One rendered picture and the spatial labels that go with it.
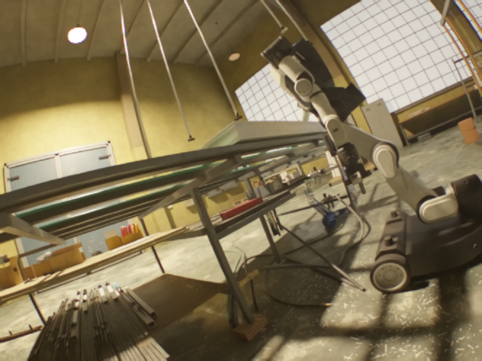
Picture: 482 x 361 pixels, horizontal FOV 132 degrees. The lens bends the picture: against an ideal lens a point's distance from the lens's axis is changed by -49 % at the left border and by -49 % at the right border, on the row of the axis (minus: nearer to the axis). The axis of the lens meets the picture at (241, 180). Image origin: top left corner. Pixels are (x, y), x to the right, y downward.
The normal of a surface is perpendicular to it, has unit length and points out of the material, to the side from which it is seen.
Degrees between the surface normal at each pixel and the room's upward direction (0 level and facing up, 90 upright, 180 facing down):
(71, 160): 90
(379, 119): 90
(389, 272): 90
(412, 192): 90
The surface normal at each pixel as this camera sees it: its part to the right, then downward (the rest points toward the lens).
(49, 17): 0.36, 0.93
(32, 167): 0.65, -0.30
